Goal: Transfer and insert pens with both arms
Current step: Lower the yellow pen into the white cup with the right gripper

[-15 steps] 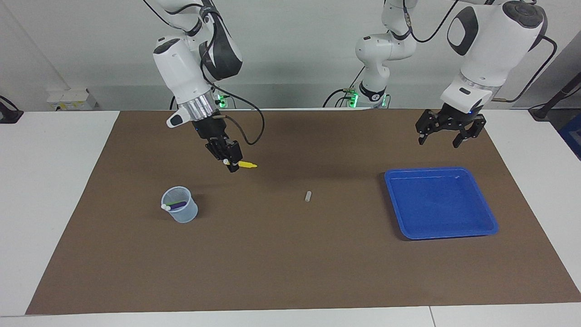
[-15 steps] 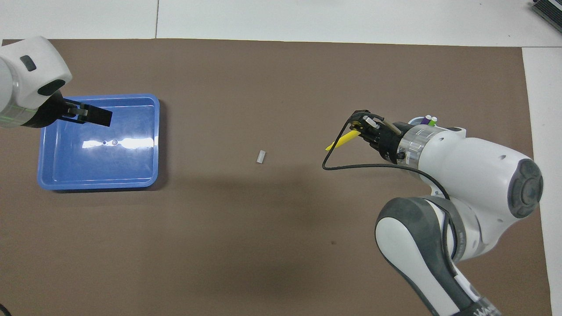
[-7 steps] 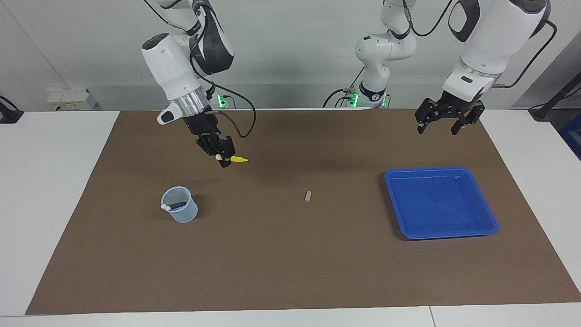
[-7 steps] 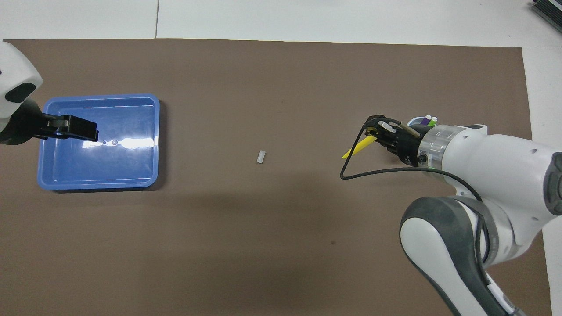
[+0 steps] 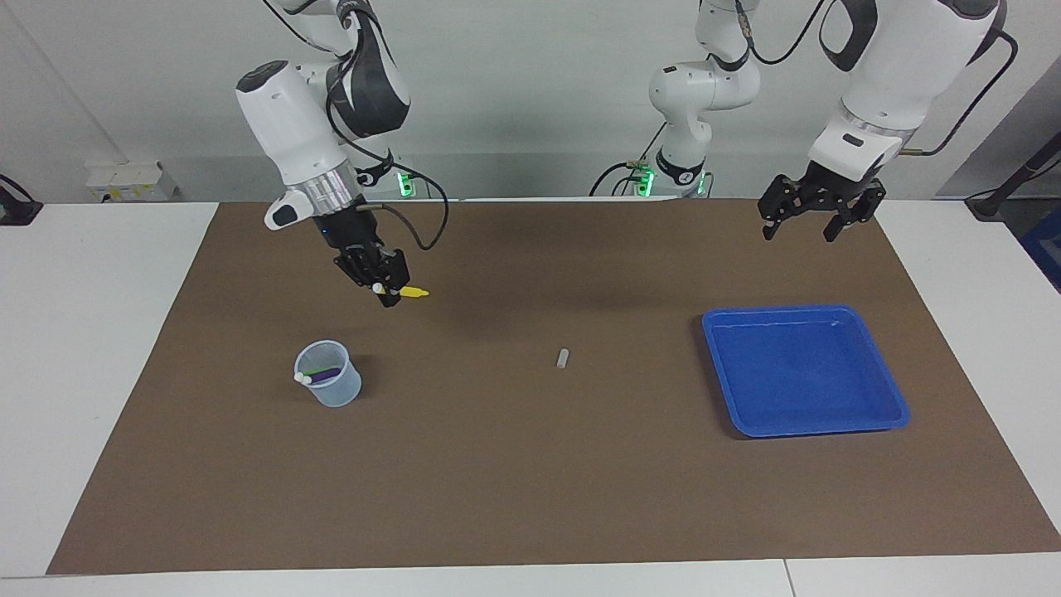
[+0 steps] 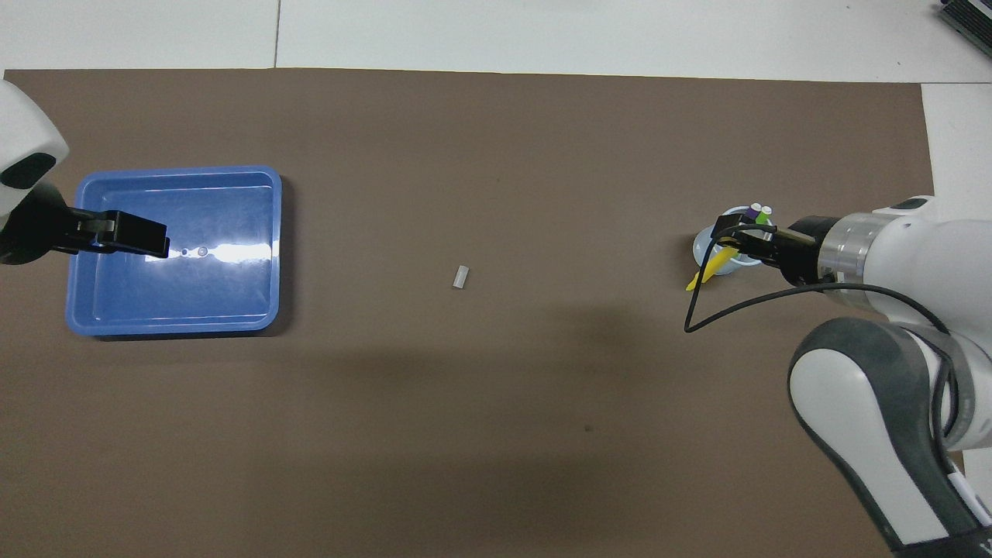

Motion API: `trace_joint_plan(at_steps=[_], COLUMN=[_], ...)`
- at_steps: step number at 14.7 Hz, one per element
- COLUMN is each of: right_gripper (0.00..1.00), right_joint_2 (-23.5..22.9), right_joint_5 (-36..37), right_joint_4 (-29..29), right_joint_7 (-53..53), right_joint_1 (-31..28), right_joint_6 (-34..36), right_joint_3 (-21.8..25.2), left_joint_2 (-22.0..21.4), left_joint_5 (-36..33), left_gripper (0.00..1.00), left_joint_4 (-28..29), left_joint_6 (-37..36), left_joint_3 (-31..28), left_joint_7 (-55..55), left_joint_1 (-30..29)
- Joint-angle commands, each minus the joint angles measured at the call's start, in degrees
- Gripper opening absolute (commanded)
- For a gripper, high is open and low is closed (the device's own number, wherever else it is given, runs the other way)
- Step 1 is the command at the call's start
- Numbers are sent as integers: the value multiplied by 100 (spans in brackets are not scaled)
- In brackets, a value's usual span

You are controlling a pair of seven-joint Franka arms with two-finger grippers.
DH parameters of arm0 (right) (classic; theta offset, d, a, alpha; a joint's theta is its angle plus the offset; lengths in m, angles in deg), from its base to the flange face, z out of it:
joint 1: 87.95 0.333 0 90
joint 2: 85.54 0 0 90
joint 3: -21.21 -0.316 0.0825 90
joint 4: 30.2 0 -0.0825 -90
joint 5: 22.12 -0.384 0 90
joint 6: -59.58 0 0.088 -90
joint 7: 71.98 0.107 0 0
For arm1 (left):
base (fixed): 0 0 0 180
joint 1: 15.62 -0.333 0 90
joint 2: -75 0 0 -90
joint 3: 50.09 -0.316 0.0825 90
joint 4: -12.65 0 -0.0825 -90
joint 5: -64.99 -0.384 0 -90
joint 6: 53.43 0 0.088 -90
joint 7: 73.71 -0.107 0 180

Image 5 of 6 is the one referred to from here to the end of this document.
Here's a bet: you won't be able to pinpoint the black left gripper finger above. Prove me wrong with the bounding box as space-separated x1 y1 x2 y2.
822 187 887 244
758 174 803 242

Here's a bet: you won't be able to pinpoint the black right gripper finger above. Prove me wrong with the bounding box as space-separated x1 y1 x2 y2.
377 247 411 309
333 253 384 291

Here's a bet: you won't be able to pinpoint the clear plastic cup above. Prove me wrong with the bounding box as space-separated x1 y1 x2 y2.
294 339 363 408

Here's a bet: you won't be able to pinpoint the black stand with pole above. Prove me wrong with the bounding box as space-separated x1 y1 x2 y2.
966 133 1061 221

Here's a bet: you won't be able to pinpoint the blue plastic tray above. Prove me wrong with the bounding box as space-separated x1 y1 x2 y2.
701 304 911 439

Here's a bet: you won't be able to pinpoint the blue box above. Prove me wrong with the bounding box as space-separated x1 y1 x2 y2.
1020 207 1061 293

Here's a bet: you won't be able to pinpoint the brown table mat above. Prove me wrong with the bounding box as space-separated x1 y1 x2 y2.
46 197 1061 575

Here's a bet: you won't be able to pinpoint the black table clamp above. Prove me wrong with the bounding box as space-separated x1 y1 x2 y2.
0 174 44 226

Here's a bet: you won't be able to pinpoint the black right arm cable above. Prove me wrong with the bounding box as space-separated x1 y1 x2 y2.
261 0 451 252

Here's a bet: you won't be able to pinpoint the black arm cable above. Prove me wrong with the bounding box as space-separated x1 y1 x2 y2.
261 0 451 252
734 0 1019 158

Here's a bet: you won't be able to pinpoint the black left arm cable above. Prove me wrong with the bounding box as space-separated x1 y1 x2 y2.
734 0 1019 158

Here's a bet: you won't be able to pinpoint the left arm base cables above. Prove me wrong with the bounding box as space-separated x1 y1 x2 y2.
589 120 668 198

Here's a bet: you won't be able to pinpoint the white wall socket box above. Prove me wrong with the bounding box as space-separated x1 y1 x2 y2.
85 160 177 204

